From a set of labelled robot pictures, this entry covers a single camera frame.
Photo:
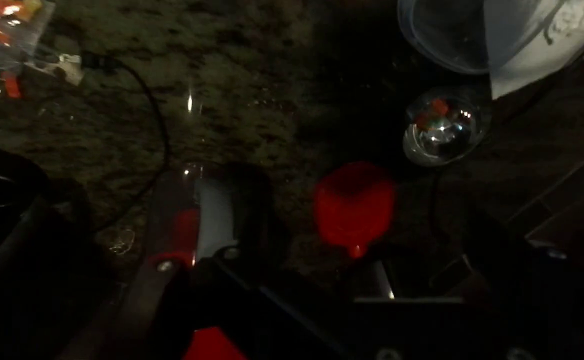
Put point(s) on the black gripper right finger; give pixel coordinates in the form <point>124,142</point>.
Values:
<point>469,253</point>

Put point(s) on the shiny metal bowl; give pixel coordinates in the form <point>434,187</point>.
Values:
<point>445,129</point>

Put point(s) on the white paper napkin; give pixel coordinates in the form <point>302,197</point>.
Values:
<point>558,46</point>

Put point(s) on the clear plastic container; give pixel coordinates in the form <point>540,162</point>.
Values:
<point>452,33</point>

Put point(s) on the orange snack bag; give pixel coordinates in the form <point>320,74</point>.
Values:
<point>5,30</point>

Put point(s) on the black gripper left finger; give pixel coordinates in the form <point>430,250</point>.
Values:
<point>218,221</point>

